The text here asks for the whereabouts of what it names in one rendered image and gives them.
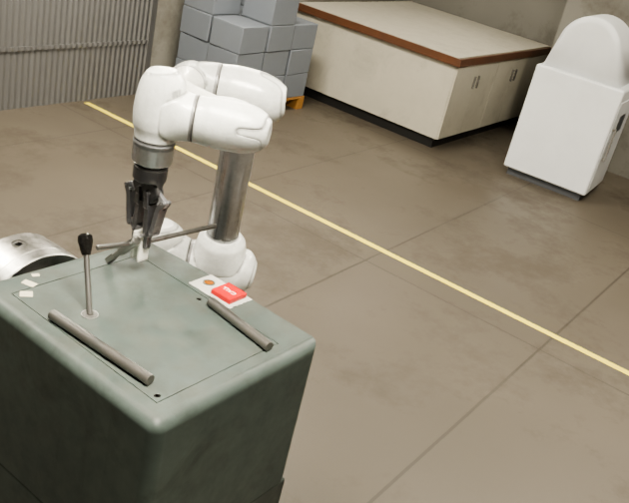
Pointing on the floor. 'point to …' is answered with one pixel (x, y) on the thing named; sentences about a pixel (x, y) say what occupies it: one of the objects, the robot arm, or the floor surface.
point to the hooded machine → (575, 108)
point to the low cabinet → (417, 68)
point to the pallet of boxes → (251, 39)
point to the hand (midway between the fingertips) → (140, 245)
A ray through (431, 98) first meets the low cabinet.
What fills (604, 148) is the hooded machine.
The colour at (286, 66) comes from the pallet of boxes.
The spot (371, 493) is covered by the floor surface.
